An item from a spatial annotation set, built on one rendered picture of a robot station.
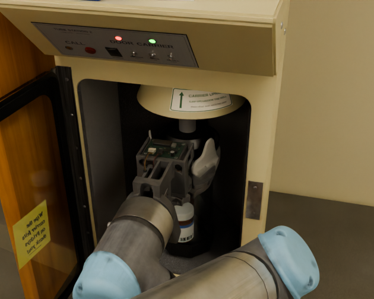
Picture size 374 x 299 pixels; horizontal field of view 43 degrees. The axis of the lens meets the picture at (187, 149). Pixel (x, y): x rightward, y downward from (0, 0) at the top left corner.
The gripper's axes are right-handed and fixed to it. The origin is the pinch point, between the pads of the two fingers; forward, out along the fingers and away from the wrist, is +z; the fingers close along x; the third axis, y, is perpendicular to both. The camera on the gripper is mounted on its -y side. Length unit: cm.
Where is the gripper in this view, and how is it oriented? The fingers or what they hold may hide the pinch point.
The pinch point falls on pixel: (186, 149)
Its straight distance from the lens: 79.9
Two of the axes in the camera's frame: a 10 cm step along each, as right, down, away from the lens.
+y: -0.1, -8.4, -5.5
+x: -9.7, -1.3, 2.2
